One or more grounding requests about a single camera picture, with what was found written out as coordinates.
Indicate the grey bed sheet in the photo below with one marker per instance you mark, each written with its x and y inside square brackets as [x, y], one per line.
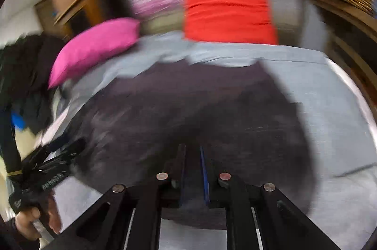
[324, 90]

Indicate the pile of black clothes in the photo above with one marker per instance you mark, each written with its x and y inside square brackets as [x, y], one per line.
[26, 76]

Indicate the red pillow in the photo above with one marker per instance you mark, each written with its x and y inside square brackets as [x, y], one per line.
[229, 11]

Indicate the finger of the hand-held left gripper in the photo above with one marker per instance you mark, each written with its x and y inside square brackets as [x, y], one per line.
[67, 149]

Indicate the pink pillow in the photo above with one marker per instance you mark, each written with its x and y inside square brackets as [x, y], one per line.
[94, 46]

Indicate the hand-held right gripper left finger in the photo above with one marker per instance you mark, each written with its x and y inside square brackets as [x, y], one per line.
[183, 179]

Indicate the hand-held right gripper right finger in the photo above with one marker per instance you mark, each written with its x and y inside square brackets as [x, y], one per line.
[204, 176]

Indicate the person's left hand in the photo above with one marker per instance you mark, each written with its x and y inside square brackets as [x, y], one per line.
[26, 223]

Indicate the blue cloth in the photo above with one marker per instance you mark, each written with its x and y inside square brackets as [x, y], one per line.
[17, 121]

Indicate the dark grey jacket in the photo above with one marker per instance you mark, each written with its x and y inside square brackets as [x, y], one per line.
[176, 105]

